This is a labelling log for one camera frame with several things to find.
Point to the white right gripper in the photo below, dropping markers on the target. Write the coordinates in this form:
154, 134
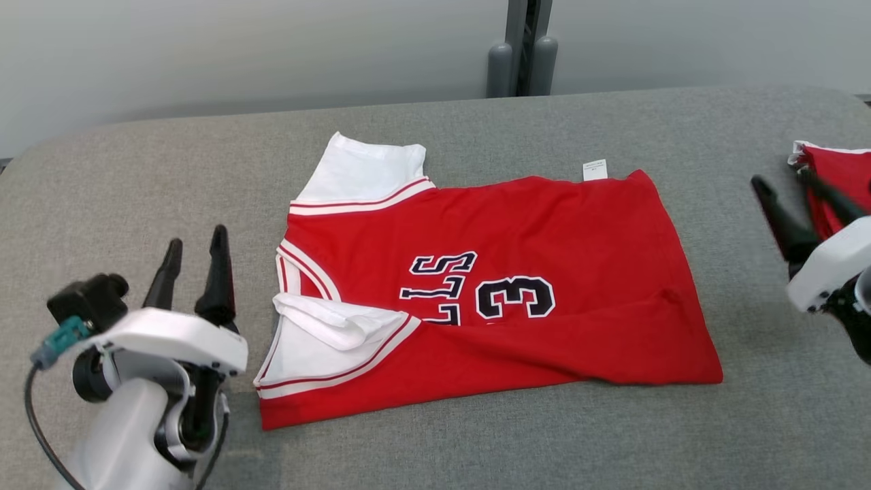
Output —
830, 269

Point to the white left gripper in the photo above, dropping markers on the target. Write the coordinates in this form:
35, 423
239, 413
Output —
177, 333

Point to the red shorts with white stripe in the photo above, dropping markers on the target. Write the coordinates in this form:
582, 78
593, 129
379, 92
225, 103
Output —
844, 177

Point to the red jersey with white sleeves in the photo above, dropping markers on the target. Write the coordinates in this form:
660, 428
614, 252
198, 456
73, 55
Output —
578, 327

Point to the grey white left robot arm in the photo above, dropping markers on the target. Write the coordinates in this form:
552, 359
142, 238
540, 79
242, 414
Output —
122, 435

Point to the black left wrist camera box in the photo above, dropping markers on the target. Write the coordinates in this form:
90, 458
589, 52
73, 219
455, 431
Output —
88, 303

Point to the teal left camera connector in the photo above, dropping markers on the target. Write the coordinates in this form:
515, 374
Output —
61, 340

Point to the grey metal post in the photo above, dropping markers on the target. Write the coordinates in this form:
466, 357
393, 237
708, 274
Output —
520, 47

